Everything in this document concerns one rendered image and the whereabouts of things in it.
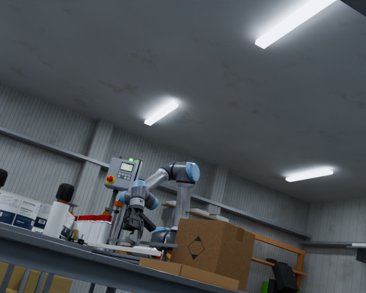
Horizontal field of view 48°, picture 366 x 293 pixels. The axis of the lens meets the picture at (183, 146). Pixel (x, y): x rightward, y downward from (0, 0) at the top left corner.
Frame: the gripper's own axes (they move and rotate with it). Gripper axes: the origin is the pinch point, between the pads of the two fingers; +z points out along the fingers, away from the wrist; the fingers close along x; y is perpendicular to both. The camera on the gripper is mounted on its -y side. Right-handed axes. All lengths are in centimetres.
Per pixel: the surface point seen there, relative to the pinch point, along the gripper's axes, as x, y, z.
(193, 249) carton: 19.5, -19.8, 1.3
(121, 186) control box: -41, -8, -55
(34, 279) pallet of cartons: -461, -89, -113
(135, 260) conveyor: 10.4, 5.4, 10.3
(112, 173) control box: -43, -1, -63
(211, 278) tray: 56, 0, 28
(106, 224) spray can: -35.0, 1.6, -24.1
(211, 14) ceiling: -39, -83, -290
